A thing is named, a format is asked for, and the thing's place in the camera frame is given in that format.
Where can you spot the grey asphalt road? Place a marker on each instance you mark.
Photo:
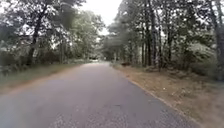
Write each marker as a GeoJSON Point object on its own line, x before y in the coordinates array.
{"type": "Point", "coordinates": [93, 96]}

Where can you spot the wood of tall trees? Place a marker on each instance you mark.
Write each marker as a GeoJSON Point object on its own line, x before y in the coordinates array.
{"type": "Point", "coordinates": [166, 33]}

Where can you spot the brown dirt verge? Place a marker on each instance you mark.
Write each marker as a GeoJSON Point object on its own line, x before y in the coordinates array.
{"type": "Point", "coordinates": [180, 90]}

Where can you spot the row of leafy trees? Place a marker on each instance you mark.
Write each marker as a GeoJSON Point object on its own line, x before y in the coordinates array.
{"type": "Point", "coordinates": [43, 33]}

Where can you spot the grass verge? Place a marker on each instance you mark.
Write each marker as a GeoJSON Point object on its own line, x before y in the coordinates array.
{"type": "Point", "coordinates": [30, 74]}

